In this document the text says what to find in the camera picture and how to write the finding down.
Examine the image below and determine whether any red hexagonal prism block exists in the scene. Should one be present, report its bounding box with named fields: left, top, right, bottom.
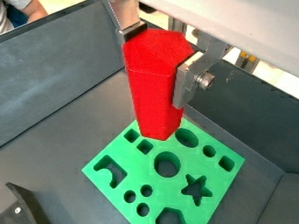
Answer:
left=123, top=29, right=194, bottom=140

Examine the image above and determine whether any green shape sorter board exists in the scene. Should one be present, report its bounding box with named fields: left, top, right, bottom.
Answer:
left=82, top=121, right=245, bottom=224

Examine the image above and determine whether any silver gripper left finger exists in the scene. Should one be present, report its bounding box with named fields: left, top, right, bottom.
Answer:
left=107, top=0, right=147, bottom=44

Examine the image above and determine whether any black curved bracket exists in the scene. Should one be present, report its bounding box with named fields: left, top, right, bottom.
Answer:
left=0, top=182, right=52, bottom=224

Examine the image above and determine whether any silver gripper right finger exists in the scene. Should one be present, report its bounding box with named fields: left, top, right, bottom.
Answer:
left=173, top=33, right=227, bottom=109

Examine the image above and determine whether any person in background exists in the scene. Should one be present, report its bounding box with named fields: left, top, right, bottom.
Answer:
left=0, top=0, right=48, bottom=34

